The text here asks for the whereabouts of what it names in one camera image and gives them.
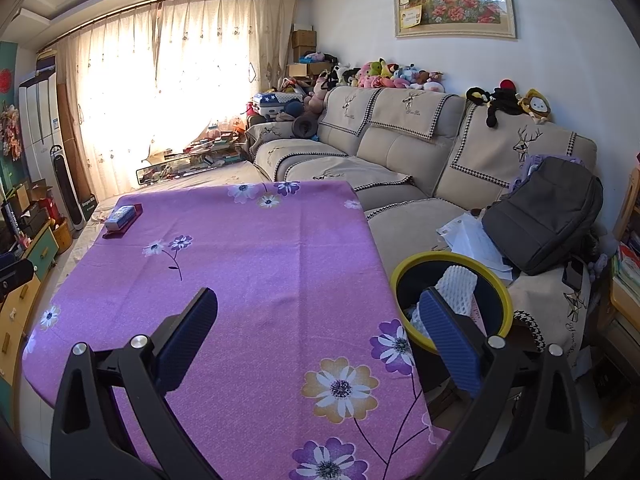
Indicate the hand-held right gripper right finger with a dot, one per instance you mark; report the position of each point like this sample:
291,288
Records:
450,340

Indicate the wooden bookshelf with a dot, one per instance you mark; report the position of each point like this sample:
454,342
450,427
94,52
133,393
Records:
627,305

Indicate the blue tissue pack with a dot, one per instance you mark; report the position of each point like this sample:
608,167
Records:
121,217

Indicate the stack of cardboard boxes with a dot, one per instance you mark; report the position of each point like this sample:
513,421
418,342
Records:
304,42

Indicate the black box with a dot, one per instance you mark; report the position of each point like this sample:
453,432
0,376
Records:
87,206

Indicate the purple plush toy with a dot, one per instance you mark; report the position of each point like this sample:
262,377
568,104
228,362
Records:
530,165

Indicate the hanging flower decoration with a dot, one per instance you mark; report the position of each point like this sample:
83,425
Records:
10,132

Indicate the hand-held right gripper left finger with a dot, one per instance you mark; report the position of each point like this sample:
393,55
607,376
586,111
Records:
187,340

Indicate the white standing air conditioner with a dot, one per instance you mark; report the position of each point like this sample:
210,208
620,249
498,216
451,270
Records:
37,125

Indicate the cluttered glass coffee table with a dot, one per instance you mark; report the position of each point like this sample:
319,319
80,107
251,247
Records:
190,165

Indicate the black phone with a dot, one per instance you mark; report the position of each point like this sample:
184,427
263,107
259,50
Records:
572,272

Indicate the blue white suitcase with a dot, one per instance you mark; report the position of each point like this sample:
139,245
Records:
272,106

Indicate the yellow green drawer cabinet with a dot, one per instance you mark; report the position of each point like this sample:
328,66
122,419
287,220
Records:
20,320

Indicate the cream sheer curtain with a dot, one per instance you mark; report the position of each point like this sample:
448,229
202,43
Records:
200,60

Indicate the yellow plush toy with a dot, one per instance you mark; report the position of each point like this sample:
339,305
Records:
536,106

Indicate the white paper sheets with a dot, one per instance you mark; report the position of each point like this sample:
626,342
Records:
470,245

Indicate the pile of dark boxes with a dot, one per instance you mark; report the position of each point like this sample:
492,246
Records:
30,210

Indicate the beige sofa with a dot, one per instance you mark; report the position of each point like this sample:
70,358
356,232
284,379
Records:
390,160

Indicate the row of books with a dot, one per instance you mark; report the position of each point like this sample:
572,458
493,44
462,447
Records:
627,267

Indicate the white tower fan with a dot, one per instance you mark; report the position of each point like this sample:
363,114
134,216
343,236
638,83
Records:
67,190

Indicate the row of plush toys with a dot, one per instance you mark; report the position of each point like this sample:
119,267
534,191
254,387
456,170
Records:
380,77

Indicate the black monkey plush toy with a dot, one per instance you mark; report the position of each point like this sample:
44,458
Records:
502,102

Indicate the small box on maroon tray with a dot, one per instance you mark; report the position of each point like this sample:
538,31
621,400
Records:
137,210

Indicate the purple floral tablecloth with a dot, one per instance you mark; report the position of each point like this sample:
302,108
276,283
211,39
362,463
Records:
250,260

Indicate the white foam net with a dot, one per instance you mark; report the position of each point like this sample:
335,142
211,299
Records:
457,287

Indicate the grey neck pillow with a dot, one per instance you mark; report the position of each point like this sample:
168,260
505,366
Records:
304,127

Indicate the grey backpack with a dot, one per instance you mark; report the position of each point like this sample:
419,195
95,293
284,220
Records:
545,215

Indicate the yellow rimmed trash bin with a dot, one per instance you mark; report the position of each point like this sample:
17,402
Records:
400,275

